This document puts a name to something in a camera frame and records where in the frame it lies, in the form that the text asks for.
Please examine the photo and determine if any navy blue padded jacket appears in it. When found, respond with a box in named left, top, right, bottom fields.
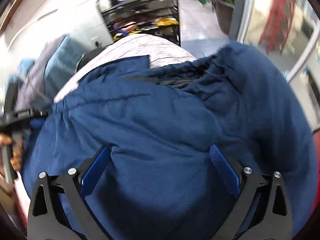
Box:
left=22, top=42, right=318, bottom=239

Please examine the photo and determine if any person's left hand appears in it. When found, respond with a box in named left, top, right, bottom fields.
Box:
left=1, top=133, right=23, bottom=172

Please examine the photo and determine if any grey blue bedding pile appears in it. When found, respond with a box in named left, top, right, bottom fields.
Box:
left=14, top=35, right=85, bottom=111

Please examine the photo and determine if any red hanging decoration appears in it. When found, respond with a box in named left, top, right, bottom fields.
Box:
left=259, top=0, right=297, bottom=54

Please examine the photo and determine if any pink polka dot bedsheet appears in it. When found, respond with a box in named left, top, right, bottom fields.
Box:
left=54, top=34, right=196, bottom=103

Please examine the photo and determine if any black metal wire rack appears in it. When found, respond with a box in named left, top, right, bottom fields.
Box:
left=97, top=0, right=181, bottom=46

